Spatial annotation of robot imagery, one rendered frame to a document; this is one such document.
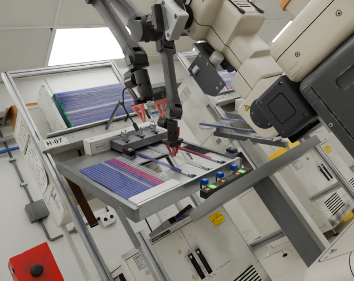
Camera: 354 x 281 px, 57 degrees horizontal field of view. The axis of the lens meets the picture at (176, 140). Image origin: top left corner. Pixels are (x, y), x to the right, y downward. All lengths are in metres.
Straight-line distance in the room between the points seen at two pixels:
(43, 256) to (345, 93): 1.08
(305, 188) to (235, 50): 1.55
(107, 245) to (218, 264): 1.75
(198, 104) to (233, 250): 1.46
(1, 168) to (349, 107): 3.13
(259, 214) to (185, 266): 1.29
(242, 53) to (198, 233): 1.00
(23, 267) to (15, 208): 2.06
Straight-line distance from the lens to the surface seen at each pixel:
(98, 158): 1.86
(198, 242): 1.77
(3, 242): 3.23
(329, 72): 0.82
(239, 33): 1.21
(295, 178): 2.54
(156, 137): 1.99
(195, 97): 2.93
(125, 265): 1.57
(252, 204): 2.86
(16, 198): 3.37
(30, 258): 1.30
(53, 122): 2.05
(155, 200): 1.36
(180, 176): 1.56
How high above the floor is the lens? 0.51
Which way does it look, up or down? 16 degrees up
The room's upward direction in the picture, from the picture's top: 33 degrees counter-clockwise
